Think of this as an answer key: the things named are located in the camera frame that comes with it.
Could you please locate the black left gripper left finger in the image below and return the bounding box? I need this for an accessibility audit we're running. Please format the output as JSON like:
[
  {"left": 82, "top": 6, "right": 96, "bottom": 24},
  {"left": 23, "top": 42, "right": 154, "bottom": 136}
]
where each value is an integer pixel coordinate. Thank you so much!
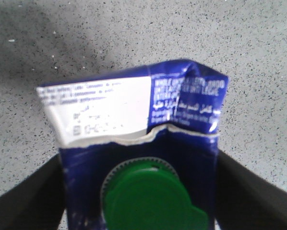
[{"left": 0, "top": 155, "right": 66, "bottom": 230}]

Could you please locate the blue white milk carton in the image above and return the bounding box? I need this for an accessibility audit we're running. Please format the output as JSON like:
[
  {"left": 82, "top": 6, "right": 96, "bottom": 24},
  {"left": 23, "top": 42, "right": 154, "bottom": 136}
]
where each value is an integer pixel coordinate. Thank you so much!
[{"left": 36, "top": 59, "right": 229, "bottom": 230}]

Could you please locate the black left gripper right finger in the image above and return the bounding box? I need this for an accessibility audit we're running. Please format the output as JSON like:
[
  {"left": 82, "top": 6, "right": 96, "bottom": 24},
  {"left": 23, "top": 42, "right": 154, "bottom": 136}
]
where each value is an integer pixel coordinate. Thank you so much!
[{"left": 215, "top": 151, "right": 287, "bottom": 230}]

